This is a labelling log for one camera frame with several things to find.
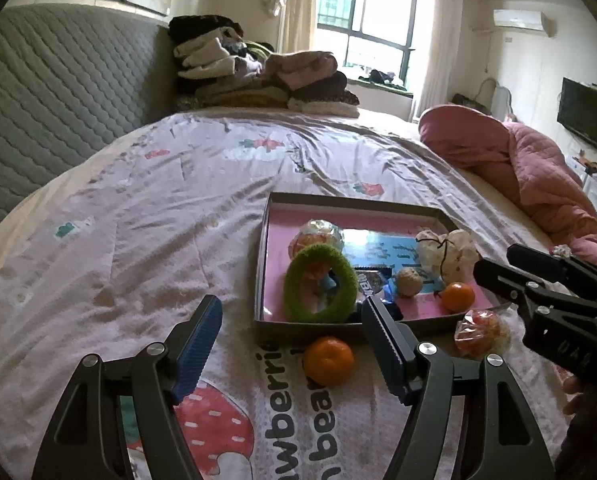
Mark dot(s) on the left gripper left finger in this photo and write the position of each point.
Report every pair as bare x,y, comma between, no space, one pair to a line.
86,437

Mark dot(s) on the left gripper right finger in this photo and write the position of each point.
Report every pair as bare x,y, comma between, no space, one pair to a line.
499,438

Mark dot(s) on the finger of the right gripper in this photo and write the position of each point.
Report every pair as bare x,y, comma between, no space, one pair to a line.
576,275
515,286

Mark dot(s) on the clear snack bag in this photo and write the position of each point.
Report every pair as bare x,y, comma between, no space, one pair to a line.
480,333

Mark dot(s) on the beige patterned mesh pouch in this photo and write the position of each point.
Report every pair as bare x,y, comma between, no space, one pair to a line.
450,257

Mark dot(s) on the person's right hand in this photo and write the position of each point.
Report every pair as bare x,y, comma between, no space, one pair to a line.
578,454

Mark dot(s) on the pink quilted blanket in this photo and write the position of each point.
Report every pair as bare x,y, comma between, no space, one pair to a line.
523,164

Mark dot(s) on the walnut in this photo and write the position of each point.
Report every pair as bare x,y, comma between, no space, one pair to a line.
408,282

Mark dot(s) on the blue snack packet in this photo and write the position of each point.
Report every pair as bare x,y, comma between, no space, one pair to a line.
374,280

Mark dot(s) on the orange mandarin near tray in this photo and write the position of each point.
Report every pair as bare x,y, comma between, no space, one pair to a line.
329,362

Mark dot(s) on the purple strawberry print bedsheet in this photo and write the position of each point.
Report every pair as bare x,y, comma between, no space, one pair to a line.
114,253

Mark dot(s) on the shallow cardboard box tray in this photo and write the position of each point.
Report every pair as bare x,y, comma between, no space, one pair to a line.
315,294

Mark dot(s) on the wrapped snack bag in tray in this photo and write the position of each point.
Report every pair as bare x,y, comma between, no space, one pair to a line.
316,231

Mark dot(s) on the sheer white right curtain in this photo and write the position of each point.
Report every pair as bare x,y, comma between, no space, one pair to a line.
441,55

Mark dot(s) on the beige left curtain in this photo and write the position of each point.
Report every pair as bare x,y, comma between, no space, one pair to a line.
298,21

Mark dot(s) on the grey quilted headboard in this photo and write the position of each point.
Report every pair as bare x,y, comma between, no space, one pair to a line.
73,79

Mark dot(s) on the pile of folded clothes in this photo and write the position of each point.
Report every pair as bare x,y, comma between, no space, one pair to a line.
217,67

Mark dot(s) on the black wall television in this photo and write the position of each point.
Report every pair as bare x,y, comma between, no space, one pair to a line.
577,110

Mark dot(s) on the white wall air conditioner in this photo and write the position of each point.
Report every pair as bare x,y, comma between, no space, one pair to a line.
525,20

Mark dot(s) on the window with dark frame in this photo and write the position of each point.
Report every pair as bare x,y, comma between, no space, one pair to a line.
370,39

